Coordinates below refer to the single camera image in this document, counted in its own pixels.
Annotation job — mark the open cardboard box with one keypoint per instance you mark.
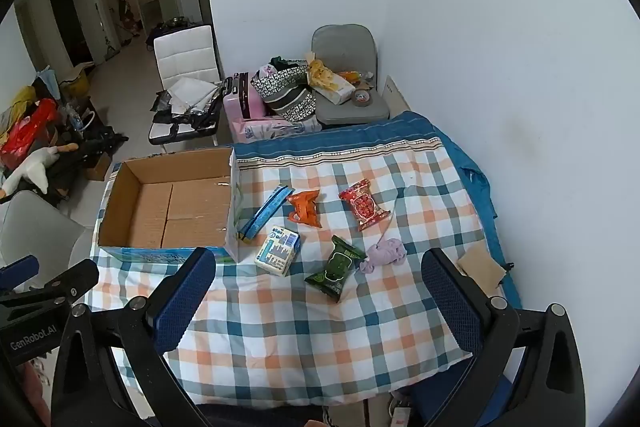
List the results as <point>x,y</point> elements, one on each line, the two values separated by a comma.
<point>165,212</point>

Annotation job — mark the small brown cardboard box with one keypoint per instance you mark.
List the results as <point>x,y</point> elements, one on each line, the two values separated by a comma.
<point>98,168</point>

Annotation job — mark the brown tape roll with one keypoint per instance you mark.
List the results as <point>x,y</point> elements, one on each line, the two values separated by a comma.
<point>361,98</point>

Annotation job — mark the red plastic bag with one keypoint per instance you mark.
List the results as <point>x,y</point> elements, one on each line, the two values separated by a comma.
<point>27,132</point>

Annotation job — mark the yellow plastic bag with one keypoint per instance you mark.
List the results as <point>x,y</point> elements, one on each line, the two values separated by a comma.
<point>320,74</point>

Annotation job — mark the green snack packet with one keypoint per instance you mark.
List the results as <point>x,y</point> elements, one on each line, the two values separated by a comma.
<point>334,269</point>

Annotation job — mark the plaid blanket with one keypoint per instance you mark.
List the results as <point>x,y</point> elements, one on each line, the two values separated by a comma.
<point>280,332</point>

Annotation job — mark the white blue carton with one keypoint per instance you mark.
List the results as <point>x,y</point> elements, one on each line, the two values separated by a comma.
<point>277,252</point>

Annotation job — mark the white wrapped package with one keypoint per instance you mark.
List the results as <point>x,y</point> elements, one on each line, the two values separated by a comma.
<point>341,91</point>

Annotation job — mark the light grey chair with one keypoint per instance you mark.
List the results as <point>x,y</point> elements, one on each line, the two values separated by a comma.
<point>35,232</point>

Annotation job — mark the white leather chair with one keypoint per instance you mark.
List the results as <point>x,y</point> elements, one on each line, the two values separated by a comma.
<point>182,52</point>

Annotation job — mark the grey white cloth pile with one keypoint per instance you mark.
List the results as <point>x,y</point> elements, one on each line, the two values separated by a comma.
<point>192,93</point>

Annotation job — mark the brown cardboard piece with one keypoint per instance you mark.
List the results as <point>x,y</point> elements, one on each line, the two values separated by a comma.
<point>481,266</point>

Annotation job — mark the pink suitcase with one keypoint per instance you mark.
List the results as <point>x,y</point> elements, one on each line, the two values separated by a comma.
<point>237,99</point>

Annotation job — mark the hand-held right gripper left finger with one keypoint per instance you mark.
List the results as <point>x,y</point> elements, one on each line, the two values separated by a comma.
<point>182,302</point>

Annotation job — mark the red snack packet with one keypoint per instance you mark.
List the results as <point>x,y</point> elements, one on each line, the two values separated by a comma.
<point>362,207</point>

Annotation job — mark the white goose plush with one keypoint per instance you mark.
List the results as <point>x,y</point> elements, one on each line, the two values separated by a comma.
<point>35,164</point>

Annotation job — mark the pink floral box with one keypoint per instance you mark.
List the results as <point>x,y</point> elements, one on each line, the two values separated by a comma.
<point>277,129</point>

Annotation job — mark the black white patterned bag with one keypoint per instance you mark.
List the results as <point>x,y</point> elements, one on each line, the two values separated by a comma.
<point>290,99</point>

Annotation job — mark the blue pencil case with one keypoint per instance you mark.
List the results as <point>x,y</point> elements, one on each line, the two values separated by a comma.
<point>264,213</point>

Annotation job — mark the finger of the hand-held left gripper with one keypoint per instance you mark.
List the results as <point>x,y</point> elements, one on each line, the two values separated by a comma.
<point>75,277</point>
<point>20,268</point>

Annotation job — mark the orange snack packet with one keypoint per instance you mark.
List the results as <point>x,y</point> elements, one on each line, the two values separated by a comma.
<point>304,208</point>

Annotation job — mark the grey padded chair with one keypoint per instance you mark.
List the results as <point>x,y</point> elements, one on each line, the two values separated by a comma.
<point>345,44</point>

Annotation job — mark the purple plush toy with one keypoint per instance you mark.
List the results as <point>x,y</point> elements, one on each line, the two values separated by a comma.
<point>385,253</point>

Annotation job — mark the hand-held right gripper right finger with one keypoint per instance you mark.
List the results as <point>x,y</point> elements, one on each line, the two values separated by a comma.
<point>450,302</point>

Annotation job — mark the white power strip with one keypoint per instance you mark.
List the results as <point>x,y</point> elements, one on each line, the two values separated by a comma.
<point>401,413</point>

